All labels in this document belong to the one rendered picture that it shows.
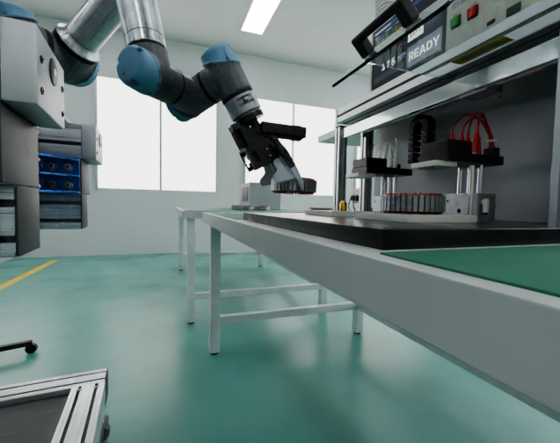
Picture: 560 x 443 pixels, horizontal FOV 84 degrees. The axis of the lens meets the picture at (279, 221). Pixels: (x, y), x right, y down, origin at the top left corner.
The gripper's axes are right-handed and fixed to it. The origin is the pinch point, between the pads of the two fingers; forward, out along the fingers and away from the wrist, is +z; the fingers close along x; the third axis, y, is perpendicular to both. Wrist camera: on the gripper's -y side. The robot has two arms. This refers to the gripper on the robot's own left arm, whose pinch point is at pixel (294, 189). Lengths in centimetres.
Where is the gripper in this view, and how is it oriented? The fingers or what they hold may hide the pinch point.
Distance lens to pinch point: 76.3
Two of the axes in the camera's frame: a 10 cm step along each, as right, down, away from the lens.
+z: 4.5, 8.6, 2.2
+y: -8.3, 5.0, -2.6
